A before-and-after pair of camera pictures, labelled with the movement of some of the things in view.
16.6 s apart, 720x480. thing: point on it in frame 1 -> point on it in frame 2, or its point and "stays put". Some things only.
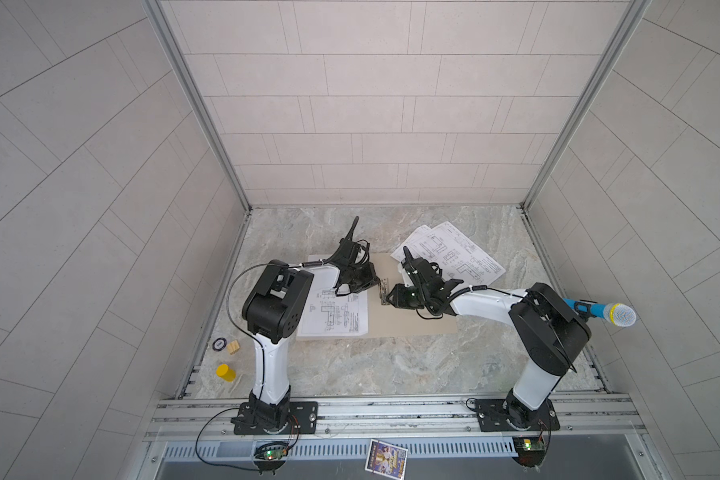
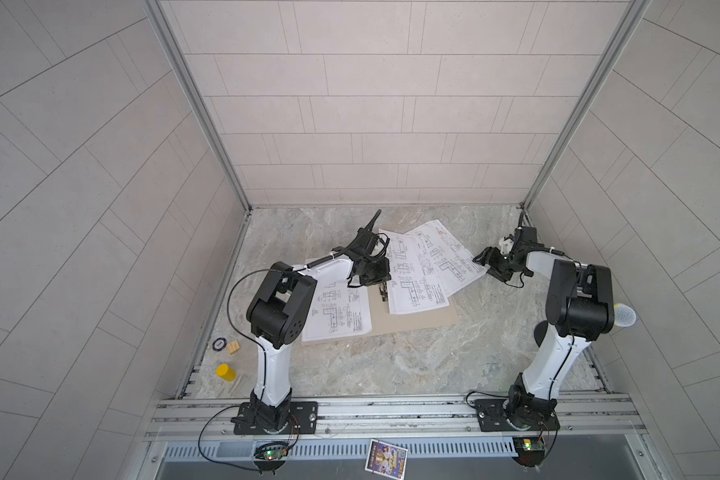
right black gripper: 396,299 -> 491,255
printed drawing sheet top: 330,314 stays put
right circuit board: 530,450 stays put
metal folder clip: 384,291 stays put
